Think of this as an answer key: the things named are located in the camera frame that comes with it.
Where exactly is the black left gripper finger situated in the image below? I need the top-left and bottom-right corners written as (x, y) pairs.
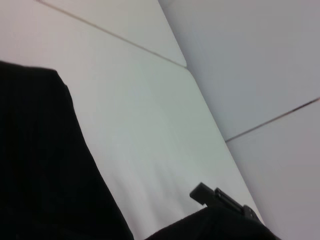
top-left (189, 182), bottom-right (266, 226)

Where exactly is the black t-shirt with FREE print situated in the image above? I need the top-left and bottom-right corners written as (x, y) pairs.
top-left (0, 60), bottom-right (285, 240)

